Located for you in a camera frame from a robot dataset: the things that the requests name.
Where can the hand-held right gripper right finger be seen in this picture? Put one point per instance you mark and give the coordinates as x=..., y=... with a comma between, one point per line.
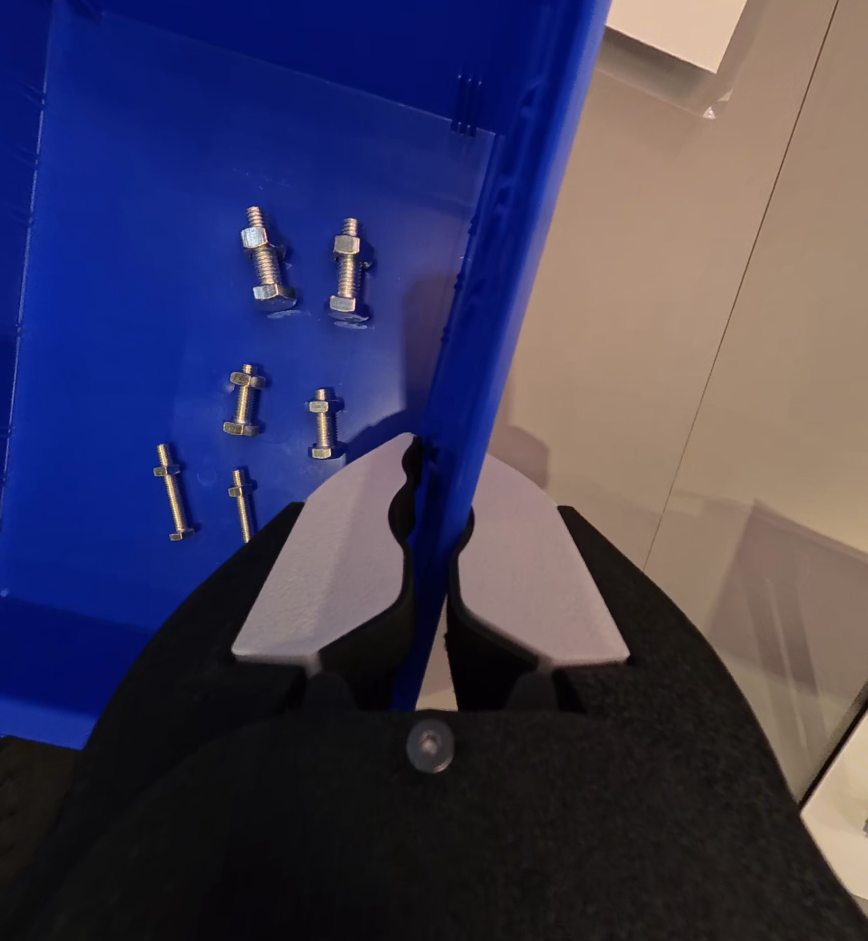
x=537, y=573

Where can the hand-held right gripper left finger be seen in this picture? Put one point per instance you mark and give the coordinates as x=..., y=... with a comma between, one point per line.
x=331, y=566

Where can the thin long bolt with nut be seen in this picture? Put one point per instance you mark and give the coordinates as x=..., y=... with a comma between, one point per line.
x=241, y=503
x=173, y=492

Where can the blue plastic bin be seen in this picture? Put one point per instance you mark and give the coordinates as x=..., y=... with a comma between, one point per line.
x=147, y=220

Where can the medium bolt with nut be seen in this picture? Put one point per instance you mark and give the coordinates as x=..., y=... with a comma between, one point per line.
x=323, y=426
x=243, y=401

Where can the large bolt with nut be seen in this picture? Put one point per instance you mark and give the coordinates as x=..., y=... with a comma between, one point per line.
x=347, y=272
x=265, y=264

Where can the white slab with clear edge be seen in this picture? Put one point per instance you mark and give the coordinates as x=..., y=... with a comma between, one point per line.
x=669, y=29

